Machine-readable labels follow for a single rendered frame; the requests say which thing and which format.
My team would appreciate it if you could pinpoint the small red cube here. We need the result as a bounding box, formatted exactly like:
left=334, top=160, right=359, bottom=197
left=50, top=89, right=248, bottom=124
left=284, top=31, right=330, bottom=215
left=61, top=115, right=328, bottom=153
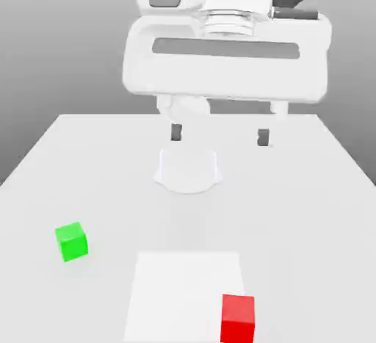
left=220, top=293, right=256, bottom=343

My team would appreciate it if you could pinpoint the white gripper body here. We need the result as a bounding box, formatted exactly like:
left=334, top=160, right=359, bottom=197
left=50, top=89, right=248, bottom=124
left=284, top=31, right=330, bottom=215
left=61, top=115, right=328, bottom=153
left=121, top=13, right=333, bottom=105

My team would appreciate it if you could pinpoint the small green cube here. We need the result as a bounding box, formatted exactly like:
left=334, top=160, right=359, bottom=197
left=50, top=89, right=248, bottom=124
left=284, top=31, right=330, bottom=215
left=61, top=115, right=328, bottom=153
left=54, top=221, right=90, bottom=263

